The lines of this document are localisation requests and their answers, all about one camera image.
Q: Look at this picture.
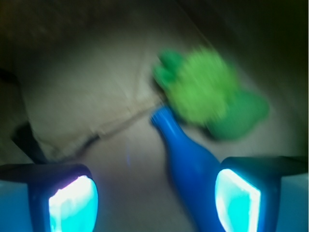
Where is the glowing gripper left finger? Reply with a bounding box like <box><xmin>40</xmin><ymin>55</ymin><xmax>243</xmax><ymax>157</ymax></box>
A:
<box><xmin>0</xmin><ymin>164</ymin><xmax>98</xmax><ymax>232</ymax></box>

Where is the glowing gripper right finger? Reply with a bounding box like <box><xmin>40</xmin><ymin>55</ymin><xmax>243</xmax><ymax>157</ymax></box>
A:
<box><xmin>215</xmin><ymin>156</ymin><xmax>309</xmax><ymax>232</ymax></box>

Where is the blue plastic bottle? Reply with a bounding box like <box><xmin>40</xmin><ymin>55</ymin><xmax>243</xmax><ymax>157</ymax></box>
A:
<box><xmin>151</xmin><ymin>106</ymin><xmax>224</xmax><ymax>232</ymax></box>

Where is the brown paper bag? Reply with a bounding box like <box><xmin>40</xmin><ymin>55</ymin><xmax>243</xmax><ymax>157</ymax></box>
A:
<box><xmin>0</xmin><ymin>0</ymin><xmax>309</xmax><ymax>232</ymax></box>

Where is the green plush toy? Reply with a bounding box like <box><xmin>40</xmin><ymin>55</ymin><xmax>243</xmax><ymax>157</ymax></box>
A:
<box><xmin>153</xmin><ymin>47</ymin><xmax>269</xmax><ymax>140</ymax></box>

